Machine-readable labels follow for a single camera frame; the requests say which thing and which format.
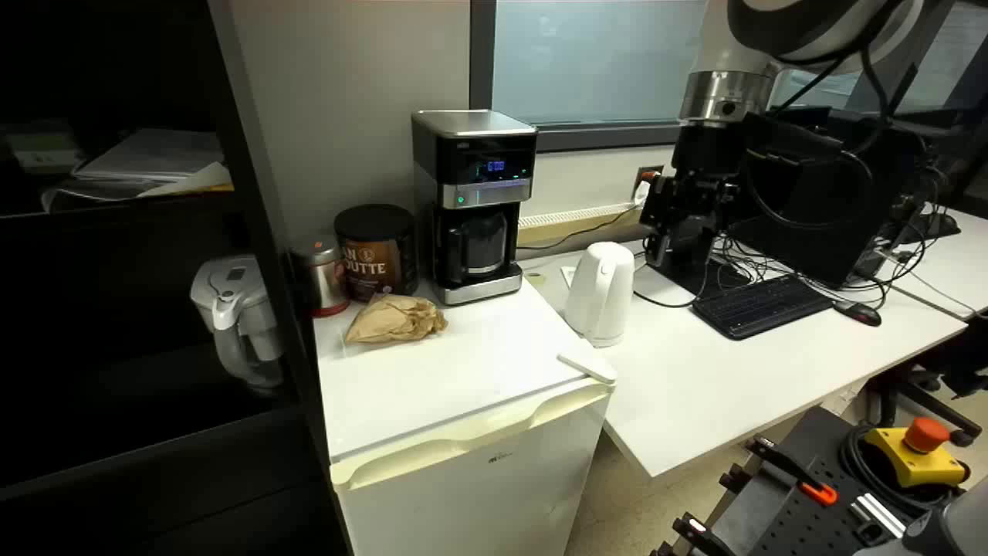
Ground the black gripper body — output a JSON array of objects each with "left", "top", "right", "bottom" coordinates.
[{"left": 636, "top": 119, "right": 747, "bottom": 249}]

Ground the black silver drip coffeemaker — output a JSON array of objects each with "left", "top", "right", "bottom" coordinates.
[{"left": 412, "top": 104, "right": 541, "bottom": 308}]

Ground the yellow emergency stop button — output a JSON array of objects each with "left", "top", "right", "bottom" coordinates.
[{"left": 863, "top": 413, "right": 973, "bottom": 493}]

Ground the white electric kettle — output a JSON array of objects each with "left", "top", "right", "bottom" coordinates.
[{"left": 559, "top": 239, "right": 640, "bottom": 349}]

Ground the black computer keyboard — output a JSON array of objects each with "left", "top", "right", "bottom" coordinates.
[{"left": 693, "top": 274, "right": 836, "bottom": 341}]

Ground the black computer monitor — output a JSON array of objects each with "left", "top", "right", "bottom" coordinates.
[{"left": 737, "top": 107, "right": 901, "bottom": 293}]

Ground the black computer mouse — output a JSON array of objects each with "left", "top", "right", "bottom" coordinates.
[{"left": 835, "top": 296, "right": 887, "bottom": 329}]

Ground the black clamp with orange tip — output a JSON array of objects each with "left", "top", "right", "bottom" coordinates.
[{"left": 747, "top": 435, "right": 843, "bottom": 510}]

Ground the black office chair base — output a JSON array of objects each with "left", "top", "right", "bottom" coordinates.
[{"left": 864, "top": 305, "right": 988, "bottom": 447}]

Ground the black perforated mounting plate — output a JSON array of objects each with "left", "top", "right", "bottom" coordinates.
[{"left": 650, "top": 405, "right": 935, "bottom": 556}]

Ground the white mini fridge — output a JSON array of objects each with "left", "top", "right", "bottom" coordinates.
[{"left": 313, "top": 274, "right": 621, "bottom": 556}]

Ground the bagged bread snack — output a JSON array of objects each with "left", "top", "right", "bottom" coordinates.
[{"left": 339, "top": 293, "right": 452, "bottom": 352}]

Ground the dark round coffee canister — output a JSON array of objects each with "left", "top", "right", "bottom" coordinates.
[{"left": 333, "top": 199, "right": 421, "bottom": 305}]

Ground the small red silver can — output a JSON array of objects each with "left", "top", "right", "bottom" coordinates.
[{"left": 307, "top": 239, "right": 349, "bottom": 317}]

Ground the white water filter pitcher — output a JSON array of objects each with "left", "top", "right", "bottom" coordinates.
[{"left": 189, "top": 253, "right": 291, "bottom": 398}]

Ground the stack of white papers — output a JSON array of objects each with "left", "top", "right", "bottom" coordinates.
[{"left": 42, "top": 126, "right": 239, "bottom": 216}]

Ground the black shelving unit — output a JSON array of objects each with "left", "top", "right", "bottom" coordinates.
[{"left": 0, "top": 0, "right": 349, "bottom": 556}]

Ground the tangle of desk cables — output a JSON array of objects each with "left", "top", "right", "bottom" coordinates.
[{"left": 707, "top": 229, "right": 816, "bottom": 291}]

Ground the wall power outlet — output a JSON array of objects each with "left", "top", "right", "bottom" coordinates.
[{"left": 629, "top": 164, "right": 667, "bottom": 209}]

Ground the beige wall cable duct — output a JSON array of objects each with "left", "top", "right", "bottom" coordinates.
[{"left": 516, "top": 199, "right": 651, "bottom": 257}]

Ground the frosted window with grey frame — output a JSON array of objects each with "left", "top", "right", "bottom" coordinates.
[{"left": 471, "top": 0, "right": 988, "bottom": 153}]

